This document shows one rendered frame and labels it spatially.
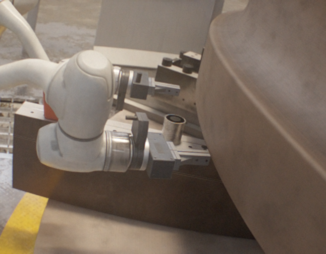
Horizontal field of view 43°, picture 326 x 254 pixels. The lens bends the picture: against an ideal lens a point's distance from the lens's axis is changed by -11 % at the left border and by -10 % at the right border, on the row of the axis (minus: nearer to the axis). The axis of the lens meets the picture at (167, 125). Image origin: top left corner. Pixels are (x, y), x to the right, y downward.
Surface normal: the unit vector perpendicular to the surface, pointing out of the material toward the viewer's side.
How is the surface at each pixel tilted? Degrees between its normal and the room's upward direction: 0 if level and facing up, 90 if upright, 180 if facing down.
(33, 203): 0
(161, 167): 90
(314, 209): 90
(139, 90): 90
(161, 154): 0
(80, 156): 102
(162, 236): 0
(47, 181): 90
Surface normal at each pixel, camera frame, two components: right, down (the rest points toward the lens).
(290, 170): -0.94, -0.06
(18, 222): 0.21, -0.89
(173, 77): -0.41, 0.30
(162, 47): 0.27, 0.45
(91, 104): 0.31, 0.62
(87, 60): 0.45, -0.65
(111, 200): -0.04, 0.40
